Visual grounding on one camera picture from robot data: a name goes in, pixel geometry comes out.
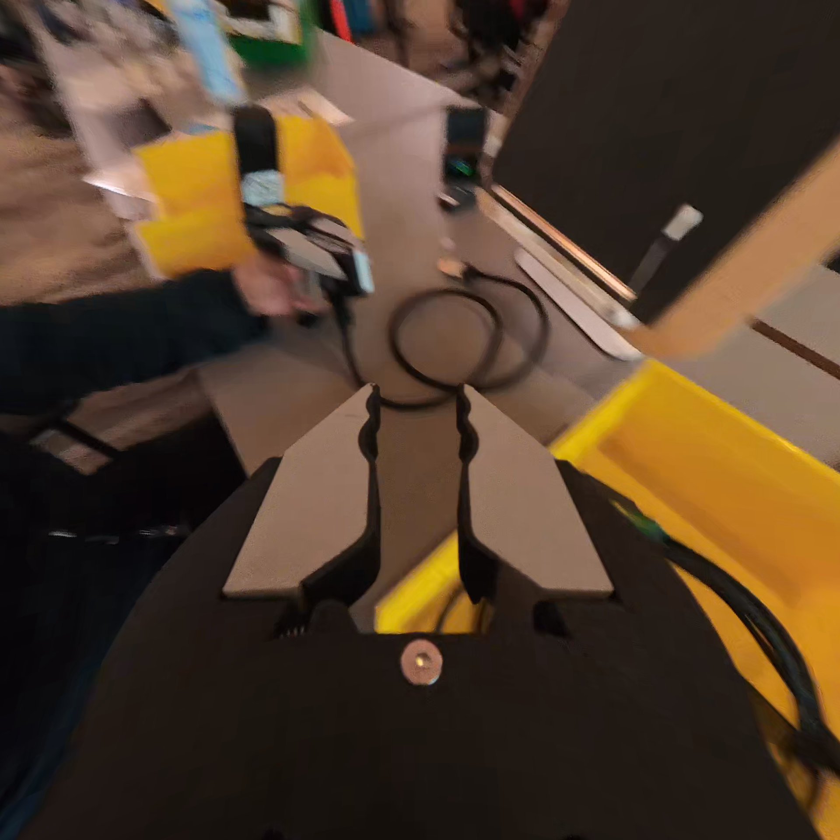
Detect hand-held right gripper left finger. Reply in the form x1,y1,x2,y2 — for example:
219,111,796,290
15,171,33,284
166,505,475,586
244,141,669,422
222,384,383,601

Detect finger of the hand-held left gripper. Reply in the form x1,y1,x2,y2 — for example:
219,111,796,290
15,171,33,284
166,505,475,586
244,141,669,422
266,226,352,283
308,213,365,253

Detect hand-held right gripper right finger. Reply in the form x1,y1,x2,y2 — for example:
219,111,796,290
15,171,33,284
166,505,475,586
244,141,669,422
456,384,616,603

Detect black HDMI switch hub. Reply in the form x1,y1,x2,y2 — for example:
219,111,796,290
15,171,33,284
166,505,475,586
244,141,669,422
335,246,376,395

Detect yellow plastic bin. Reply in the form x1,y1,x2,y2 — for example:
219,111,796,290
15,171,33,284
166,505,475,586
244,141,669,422
131,115,365,280
374,357,840,840

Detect green plug braided hdmi cable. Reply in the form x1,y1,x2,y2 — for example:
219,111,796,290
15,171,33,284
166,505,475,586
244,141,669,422
387,257,551,411
610,495,840,775

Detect person's left hand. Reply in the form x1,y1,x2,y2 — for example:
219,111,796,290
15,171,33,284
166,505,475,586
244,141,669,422
233,256,329,317

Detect green cardboard box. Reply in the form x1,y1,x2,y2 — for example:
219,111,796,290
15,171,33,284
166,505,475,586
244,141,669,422
226,0,316,67

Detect white wipes canister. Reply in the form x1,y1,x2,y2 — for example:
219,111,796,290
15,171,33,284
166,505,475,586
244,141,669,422
167,0,247,106

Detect dark green battery charger case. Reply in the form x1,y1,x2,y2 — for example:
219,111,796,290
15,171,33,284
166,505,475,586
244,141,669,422
443,105,490,185

